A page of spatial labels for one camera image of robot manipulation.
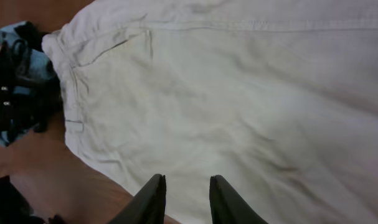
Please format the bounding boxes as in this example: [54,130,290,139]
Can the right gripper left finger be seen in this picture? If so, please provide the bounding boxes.
[109,174,166,224]

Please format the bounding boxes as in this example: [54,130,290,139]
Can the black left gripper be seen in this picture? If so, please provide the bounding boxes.
[0,42,15,131]

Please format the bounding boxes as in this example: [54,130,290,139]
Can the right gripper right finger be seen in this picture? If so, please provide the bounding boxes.
[209,175,267,224]

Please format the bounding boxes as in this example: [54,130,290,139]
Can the beige khaki shorts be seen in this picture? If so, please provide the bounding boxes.
[42,0,378,223]

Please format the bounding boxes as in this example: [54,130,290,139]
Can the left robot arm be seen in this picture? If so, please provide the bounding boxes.
[0,42,62,223]

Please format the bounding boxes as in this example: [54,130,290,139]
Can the dark navy folded garment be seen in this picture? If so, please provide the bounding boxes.
[0,21,65,134]

